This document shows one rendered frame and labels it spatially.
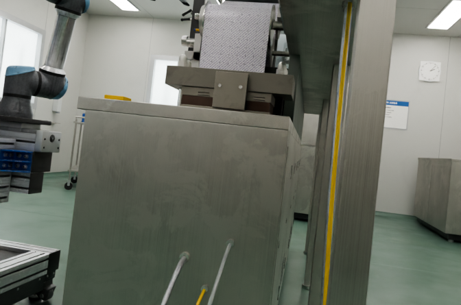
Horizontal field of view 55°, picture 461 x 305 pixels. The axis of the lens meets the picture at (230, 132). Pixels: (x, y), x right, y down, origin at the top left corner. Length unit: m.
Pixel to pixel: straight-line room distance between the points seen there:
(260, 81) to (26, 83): 1.14
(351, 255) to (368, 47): 0.35
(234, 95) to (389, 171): 5.98
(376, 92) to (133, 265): 0.92
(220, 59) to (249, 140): 0.41
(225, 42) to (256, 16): 0.14
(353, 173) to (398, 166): 6.46
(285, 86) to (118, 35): 6.79
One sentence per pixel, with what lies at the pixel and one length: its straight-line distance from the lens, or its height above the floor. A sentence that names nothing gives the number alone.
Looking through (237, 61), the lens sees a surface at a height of 1.10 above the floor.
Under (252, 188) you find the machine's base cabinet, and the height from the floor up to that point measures 0.68.
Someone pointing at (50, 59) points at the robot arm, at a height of 1.09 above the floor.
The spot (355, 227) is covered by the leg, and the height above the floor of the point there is 0.69.
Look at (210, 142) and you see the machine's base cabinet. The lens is 1.31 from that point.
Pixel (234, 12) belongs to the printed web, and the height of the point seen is 1.27.
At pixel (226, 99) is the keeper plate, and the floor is 0.94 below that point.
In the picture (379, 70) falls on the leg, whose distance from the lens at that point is 0.79.
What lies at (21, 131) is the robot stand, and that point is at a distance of 2.09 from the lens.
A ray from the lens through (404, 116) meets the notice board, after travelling 7.26.
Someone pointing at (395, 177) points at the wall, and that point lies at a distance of 7.23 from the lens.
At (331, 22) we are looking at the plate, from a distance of 1.21.
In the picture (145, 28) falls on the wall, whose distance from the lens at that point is 7.88.
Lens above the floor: 0.80
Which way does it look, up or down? 2 degrees up
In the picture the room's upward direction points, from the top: 6 degrees clockwise
